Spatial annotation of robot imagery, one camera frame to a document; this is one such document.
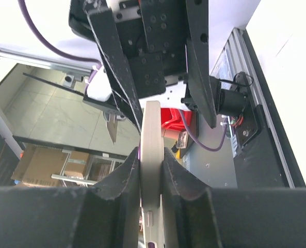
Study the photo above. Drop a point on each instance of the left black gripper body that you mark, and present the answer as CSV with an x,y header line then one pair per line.
x,y
153,37

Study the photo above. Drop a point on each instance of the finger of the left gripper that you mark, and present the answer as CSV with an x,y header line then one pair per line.
x,y
103,26
198,60

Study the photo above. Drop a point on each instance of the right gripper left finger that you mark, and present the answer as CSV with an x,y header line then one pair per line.
x,y
103,215

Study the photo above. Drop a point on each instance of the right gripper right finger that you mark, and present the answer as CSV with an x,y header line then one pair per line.
x,y
197,215

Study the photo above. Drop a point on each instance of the phone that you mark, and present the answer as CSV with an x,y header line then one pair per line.
x,y
151,139

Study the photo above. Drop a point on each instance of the purple smartphone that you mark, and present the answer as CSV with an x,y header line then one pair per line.
x,y
139,155

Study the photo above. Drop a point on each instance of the red plastic bin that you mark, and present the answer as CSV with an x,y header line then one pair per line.
x,y
171,119

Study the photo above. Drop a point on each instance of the cardboard box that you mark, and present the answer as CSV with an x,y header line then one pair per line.
x,y
37,165

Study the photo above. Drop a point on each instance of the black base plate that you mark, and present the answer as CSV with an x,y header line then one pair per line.
x,y
237,118

